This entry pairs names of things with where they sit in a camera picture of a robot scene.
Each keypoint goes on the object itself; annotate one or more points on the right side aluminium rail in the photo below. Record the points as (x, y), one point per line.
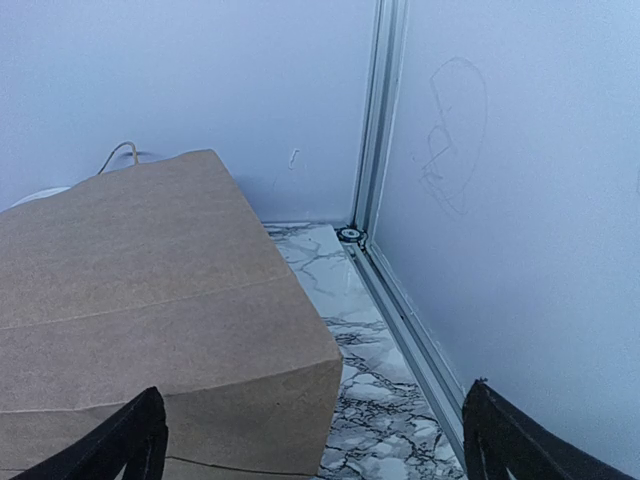
(420, 352)

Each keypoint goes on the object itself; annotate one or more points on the brown paper takeout bag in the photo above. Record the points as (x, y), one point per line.
(161, 275)

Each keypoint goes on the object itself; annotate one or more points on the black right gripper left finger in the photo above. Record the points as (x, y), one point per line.
(130, 444)

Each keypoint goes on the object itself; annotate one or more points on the right rear aluminium post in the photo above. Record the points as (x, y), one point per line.
(382, 90)

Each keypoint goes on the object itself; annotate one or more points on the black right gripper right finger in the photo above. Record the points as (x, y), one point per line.
(502, 442)

